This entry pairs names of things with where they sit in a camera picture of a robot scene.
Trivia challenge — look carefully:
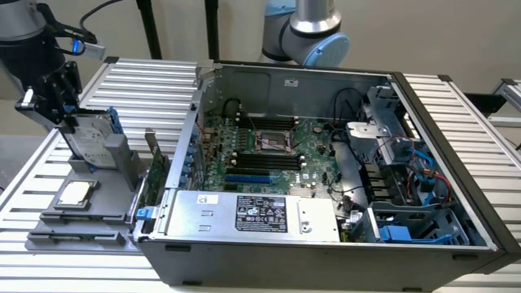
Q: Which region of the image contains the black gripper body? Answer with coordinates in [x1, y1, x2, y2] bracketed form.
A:
[0, 36, 69, 93]

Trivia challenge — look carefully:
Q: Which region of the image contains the hard disk with blue rails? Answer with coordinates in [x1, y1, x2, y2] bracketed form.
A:
[60, 106, 124, 172]

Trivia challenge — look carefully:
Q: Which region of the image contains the silver metal disk bay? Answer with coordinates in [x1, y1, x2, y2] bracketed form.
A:
[344, 85, 422, 167]

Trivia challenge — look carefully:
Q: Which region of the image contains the silver CPU chip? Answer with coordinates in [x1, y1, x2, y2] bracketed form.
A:
[52, 179, 101, 210]

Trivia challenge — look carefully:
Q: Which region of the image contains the gray parts rack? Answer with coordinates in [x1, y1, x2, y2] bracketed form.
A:
[24, 127, 175, 255]

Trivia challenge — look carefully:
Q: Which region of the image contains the green graphics card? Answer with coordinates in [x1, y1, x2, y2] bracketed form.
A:
[135, 128, 171, 215]

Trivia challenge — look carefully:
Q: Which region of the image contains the long black expansion slot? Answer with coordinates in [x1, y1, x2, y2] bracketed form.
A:
[225, 167, 271, 177]

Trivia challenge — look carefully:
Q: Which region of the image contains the blue expansion slot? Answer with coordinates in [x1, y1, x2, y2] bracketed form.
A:
[225, 174, 273, 186]

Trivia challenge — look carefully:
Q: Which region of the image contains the CPU socket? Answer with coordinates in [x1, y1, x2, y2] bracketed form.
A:
[252, 129, 297, 154]

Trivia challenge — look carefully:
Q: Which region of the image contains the silver power supply unit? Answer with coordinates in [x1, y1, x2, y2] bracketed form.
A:
[164, 190, 342, 243]

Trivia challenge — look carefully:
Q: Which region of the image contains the green motherboard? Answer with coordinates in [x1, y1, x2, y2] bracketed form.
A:
[193, 113, 369, 216]

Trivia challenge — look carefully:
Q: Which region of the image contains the copper chipset heat sink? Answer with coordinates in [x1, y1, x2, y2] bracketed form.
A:
[288, 187, 317, 198]

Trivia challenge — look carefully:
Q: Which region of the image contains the black open PC case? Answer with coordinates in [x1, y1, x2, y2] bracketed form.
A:
[133, 59, 510, 287]

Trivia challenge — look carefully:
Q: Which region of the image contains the black fan shroud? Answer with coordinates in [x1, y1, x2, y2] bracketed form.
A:
[358, 162, 398, 203]

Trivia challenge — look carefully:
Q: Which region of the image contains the blue drive cage latch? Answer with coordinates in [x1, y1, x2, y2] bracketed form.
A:
[377, 225, 413, 244]

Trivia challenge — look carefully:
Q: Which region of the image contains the gray drive cage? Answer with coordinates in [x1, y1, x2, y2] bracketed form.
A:
[362, 200, 464, 245]

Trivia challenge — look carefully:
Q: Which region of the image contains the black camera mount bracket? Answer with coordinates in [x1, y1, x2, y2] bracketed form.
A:
[36, 2, 99, 47]

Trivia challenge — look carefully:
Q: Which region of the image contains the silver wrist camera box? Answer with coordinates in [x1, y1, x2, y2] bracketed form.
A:
[72, 37, 108, 61]

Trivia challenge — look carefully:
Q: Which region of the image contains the black camera cable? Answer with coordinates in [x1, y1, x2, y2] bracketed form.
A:
[79, 0, 136, 35]

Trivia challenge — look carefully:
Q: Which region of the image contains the black stand post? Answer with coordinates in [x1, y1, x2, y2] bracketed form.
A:
[203, 0, 221, 62]
[135, 0, 164, 60]

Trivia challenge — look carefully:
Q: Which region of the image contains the short black looped wire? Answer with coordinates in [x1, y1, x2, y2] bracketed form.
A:
[221, 98, 241, 119]

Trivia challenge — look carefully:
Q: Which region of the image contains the long black looped wire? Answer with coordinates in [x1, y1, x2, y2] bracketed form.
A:
[330, 87, 365, 123]

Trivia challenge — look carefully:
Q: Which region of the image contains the thin black curved wire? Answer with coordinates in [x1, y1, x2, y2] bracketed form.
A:
[324, 170, 365, 195]

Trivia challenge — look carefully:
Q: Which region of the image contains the blue data wire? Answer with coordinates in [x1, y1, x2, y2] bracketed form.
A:
[401, 142, 434, 211]

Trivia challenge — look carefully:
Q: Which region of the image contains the red wire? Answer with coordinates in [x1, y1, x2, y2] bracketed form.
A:
[373, 136, 453, 204]

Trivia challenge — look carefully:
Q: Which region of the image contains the side aluminium frame table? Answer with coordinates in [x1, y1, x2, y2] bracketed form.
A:
[464, 78, 521, 129]

